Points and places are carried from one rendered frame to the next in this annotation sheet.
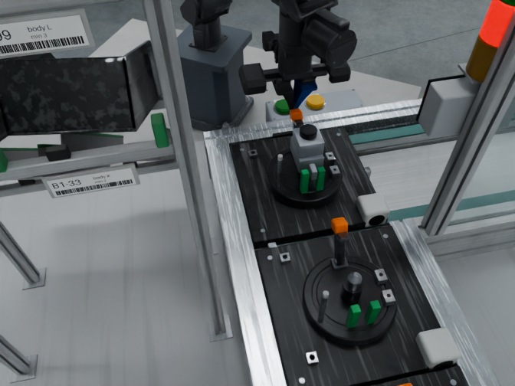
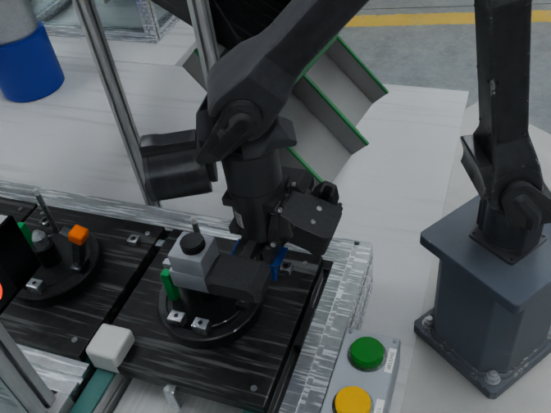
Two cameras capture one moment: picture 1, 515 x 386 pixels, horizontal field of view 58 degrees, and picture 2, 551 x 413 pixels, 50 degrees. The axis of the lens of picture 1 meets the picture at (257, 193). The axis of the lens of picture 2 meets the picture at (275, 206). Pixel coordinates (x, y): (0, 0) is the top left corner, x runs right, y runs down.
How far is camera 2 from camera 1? 1.05 m
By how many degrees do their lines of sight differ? 76
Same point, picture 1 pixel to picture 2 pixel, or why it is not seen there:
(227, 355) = not seen: hidden behind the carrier
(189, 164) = (83, 11)
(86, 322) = not seen: hidden behind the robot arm
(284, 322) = (87, 220)
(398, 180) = not seen: outside the picture
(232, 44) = (484, 265)
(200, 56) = (466, 216)
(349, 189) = (157, 343)
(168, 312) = (207, 204)
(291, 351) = (64, 215)
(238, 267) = (164, 215)
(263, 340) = (93, 208)
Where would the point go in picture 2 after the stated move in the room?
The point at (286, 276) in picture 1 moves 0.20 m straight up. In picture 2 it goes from (120, 237) to (75, 131)
